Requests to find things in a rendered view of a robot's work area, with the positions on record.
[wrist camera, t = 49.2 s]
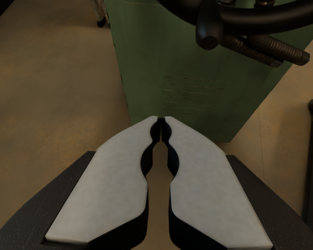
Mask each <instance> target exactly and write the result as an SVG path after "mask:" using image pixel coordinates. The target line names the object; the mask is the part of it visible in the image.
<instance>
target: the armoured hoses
mask: <svg viewBox="0 0 313 250"><path fill-rule="evenodd" d="M236 1H237V0H218V2H217V3H218V4H221V5H225V6H230V7H235V2H236ZM255 2H256V3H255V4H254V5H253V6H254V8H263V7H271V6H273V5H274V3H275V2H276V1H275V0H255ZM220 45H221V46H222V47H225V48H228V49H230V50H231V51H232V50H233V51H234V52H237V53H239V54H242V55H244V56H247V57H249V58H252V59H254V60H256V61H259V62H261V63H264V64H267V65H269V66H271V67H275V68H277V67H279V66H281V64H283V61H284V60H285V61H288V62H290V63H294V64H296V65H299V66H303V65H305V64H307V63H308V62H309V61H310V54H309V53H307V52H305V51H303V50H300V49H298V48H296V47H294V46H291V45H289V44H287V43H285V42H282V41H280V40H278V39H276V38H274V37H271V36H269V35H260V36H247V38H244V37H242V36H233V35H225V34H223V40H222V42H221V43H220Z"/></svg>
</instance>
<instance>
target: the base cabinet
mask: <svg viewBox="0 0 313 250"><path fill-rule="evenodd" d="M104 3H105V7H106V12H107V16H108V21H109V25H110V30H111V35H112V39H113V44H114V48H115V53H116V58H117V62H118V66H119V71H120V75H121V80H122V84H123V89H124V94H125V98H126V103H127V107H128V112H129V117H130V121H131V126H133V125H135V124H137V123H139V122H141V121H143V120H145V119H146V118H148V117H151V116H157V117H159V118H164V117H168V116H170V117H173V118H175V119H177V120H178V121H180V122H182V123H183V124H185V125H187V126H189V127H190V128H192V129H194V130H196V131H197V132H199V133H201V134H202V135H204V136H205V137H207V138H208V139H210V140H212V141H221V142H231V140H232V139H233V138H234V137H235V135H236V134H237V133H238V132H239V130H240V129H241V128H242V127H243V125H244V124H245V123H246V122H247V120H248V119H249V118H250V117H251V116H252V114H253V113H254V112H255V111H256V109H257V108H258V107H259V106H260V104H261V103H262V102H263V101H264V99H265V98H266V97H267V96H268V94H269V93H270V92H271V91H272V89H273V88H274V87H275V86H276V84H277V83H278V82H279V81H280V79H281V78H282V77H283V76H284V75H285V73H286V72H287V71H288V70H289V68H290V67H291V66H292V65H293V63H290V62H288V61H285V60H284V61H283V64H281V66H279V67H277V68H275V67H271V66H269V65H267V64H264V63H262V62H259V61H256V60H254V59H252V58H249V57H247V56H244V55H242V54H239V53H237V52H234V51H233V50H232V51H231V50H230V49H228V48H225V47H222V46H221V45H220V44H219V45H218V46H217V47H215V48H214V49H212V50H205V49H203V48H201V47H199V46H198V45H197V43H196V26H194V25H192V24H190V23H188V22H186V21H184V20H182V19H180V18H179V17H177V16H176V15H174V14H173V13H171V12H170V11H168V10H167V9H166V8H165V7H163V6H162V5H161V4H160V3H159V2H158V1H157V0H104ZM269 36H271V37H274V38H276V39H278V40H280V41H282V42H285V43H287V44H289V45H291V46H294V47H296V48H298V49H300V50H303V51H304V50H305V48H306V47H307V46H308V45H309V43H310V42H311V41H312V40H313V24H312V25H309V26H306V27H302V28H299V29H295V30H291V31H286V32H281V33H276V34H269Z"/></svg>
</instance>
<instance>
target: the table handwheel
mask: <svg viewBox="0 0 313 250"><path fill-rule="evenodd" d="M157 1H158V2H159V3H160V4H161V5H162V6H163V7H165V8H166V9H167V10H168V11H170V12H171V13H173V14H174V15H176V16H177V17H179V18H180V19H182V20H184V21H186V22H188V23H190V24H192V25H194V26H196V24H197V18H198V14H199V10H200V6H201V3H202V1H203V0H157ZM218 8H219V10H220V14H221V18H222V22H223V34H225V35H233V36H260V35H269V34H276V33H281V32H286V31H291V30H295V29H299V28H302V27H306V26H309V25H312V24H313V0H296V1H293V2H289V3H285V4H281V5H276V6H271V7H263V8H237V7H230V6H225V5H221V4H218Z"/></svg>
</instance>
